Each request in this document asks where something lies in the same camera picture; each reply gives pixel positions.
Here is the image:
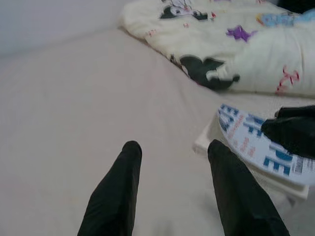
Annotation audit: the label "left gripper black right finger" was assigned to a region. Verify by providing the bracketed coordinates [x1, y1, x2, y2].
[208, 139, 291, 236]

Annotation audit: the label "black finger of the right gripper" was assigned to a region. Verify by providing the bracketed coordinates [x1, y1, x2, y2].
[274, 105, 315, 121]
[261, 117, 315, 161]

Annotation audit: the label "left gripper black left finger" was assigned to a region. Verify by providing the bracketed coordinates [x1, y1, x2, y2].
[77, 140, 143, 236]

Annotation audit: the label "white book blue letters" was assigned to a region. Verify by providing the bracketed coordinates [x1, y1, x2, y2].
[192, 103, 315, 199]

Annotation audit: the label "cream cartoon print blanket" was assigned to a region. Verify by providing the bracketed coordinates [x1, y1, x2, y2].
[118, 0, 315, 99]

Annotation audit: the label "cream sheeted mattress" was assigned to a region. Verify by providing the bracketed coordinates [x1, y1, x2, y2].
[0, 27, 315, 236]

